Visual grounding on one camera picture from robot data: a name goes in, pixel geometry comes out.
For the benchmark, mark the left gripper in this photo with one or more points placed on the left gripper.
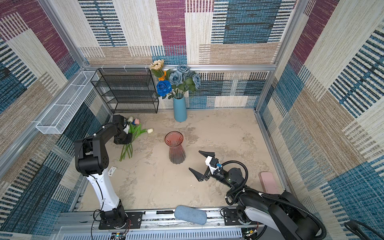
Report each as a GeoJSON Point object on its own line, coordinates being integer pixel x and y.
{"type": "Point", "coordinates": [129, 139]}

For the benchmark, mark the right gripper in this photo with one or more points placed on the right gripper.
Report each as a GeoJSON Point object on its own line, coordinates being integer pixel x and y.
{"type": "Point", "coordinates": [200, 177]}

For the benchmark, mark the dark red glass vase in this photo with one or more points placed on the dark red glass vase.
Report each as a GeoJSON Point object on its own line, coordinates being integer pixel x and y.
{"type": "Point", "coordinates": [174, 141]}

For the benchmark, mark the teal ceramic vase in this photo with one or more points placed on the teal ceramic vase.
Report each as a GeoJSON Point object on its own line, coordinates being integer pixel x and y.
{"type": "Point", "coordinates": [180, 109]}

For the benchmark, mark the dark blue rose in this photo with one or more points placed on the dark blue rose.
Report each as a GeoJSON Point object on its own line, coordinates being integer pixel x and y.
{"type": "Point", "coordinates": [163, 88]}

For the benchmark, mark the orange marigold flower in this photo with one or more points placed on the orange marigold flower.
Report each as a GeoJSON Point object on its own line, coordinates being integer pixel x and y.
{"type": "Point", "coordinates": [163, 77]}

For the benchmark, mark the cream sunflower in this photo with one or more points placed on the cream sunflower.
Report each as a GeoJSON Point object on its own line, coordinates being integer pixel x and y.
{"type": "Point", "coordinates": [157, 68]}

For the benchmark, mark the light blue rose bunch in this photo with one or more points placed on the light blue rose bunch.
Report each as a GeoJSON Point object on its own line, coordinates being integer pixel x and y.
{"type": "Point", "coordinates": [183, 80]}

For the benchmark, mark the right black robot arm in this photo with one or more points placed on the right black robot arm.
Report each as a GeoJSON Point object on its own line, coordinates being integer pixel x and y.
{"type": "Point", "coordinates": [282, 212]}

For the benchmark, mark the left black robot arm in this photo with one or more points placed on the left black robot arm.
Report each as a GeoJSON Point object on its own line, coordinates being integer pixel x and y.
{"type": "Point", "coordinates": [92, 161]}

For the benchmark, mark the tulip bunch green leaves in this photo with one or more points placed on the tulip bunch green leaves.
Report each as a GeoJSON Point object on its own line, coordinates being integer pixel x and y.
{"type": "Point", "coordinates": [134, 127]}

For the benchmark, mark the small white paper tag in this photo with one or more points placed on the small white paper tag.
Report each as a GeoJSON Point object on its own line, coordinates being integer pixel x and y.
{"type": "Point", "coordinates": [111, 171]}

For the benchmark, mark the blue-grey sponge pad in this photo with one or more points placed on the blue-grey sponge pad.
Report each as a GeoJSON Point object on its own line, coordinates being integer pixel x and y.
{"type": "Point", "coordinates": [191, 215]}

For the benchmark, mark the pink rectangular pad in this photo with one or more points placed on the pink rectangular pad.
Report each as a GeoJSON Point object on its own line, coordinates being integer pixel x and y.
{"type": "Point", "coordinates": [268, 182]}

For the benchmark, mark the black object bottom right corner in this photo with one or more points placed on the black object bottom right corner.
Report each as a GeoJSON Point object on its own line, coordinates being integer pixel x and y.
{"type": "Point", "coordinates": [354, 227]}

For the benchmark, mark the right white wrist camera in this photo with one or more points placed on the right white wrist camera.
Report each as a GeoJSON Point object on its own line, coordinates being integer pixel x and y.
{"type": "Point", "coordinates": [213, 165]}

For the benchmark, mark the black wire shelf rack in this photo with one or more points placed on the black wire shelf rack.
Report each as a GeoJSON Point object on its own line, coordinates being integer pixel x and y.
{"type": "Point", "coordinates": [126, 91]}

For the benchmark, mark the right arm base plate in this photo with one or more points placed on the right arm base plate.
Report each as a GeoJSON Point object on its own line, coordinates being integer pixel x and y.
{"type": "Point", "coordinates": [231, 217]}

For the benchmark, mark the white mesh wall basket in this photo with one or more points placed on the white mesh wall basket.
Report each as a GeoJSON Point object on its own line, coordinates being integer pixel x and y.
{"type": "Point", "coordinates": [63, 110]}

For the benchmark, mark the white slotted cable duct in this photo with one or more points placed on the white slotted cable duct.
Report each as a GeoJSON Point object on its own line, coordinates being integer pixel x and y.
{"type": "Point", "coordinates": [196, 234]}

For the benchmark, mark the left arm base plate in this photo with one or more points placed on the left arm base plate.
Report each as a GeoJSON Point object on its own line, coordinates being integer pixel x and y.
{"type": "Point", "coordinates": [132, 220]}

